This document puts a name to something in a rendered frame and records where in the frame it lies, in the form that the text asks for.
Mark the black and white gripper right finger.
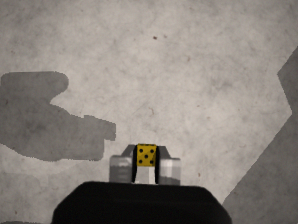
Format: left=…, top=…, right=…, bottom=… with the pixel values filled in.
left=155, top=146, right=182, bottom=185

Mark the olive yellow die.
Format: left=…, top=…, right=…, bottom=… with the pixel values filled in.
left=137, top=143, right=157, bottom=167

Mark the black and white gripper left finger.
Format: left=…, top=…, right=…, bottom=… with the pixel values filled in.
left=109, top=144, right=138, bottom=183

